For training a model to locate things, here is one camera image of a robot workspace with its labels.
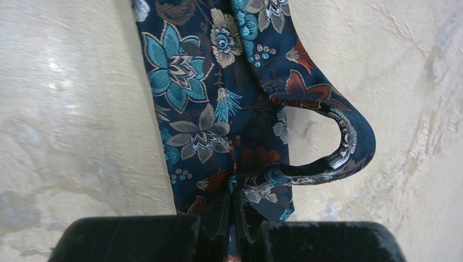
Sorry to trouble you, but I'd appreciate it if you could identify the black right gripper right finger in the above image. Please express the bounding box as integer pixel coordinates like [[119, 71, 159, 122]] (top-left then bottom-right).
[[233, 188, 408, 262]]

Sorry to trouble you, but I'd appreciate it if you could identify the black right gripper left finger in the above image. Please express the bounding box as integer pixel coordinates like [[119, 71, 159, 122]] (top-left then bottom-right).
[[47, 188, 232, 262]]

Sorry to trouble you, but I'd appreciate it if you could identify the navy floral tie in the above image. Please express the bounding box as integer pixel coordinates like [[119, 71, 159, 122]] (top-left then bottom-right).
[[132, 1, 376, 261]]

